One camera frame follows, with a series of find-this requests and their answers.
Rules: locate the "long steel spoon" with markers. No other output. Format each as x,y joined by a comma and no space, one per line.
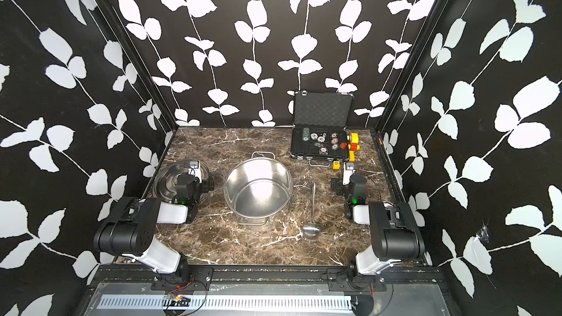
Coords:
311,230

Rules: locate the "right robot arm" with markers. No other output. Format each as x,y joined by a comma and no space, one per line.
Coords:
394,235

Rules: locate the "yellow red toy block figure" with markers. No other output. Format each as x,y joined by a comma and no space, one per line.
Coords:
353,146

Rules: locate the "black poker chip case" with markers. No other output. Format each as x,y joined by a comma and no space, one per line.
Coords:
326,114

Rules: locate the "blue green chip stack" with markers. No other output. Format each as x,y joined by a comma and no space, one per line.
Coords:
305,136

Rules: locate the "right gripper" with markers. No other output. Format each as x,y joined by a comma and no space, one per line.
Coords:
344,181

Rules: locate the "stainless steel pot lid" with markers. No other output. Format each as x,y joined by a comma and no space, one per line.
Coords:
167,179

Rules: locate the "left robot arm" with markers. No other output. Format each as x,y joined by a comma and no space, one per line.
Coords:
129,229

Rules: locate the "perforated metal rail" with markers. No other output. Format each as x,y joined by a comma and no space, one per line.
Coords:
334,304

